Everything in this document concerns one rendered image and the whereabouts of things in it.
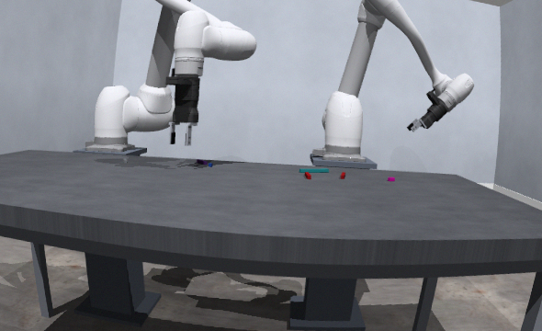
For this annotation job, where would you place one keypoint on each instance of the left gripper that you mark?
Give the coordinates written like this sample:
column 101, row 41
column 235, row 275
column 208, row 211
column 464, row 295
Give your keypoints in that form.
column 435, row 112

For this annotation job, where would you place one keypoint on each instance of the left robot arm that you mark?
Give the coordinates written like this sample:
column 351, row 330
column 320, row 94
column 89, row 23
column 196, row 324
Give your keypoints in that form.
column 343, row 116

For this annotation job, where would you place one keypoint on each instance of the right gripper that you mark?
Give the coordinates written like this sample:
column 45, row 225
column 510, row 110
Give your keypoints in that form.
column 186, row 97

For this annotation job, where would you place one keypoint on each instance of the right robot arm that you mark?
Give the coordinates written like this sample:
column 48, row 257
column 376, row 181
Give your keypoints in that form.
column 193, row 34

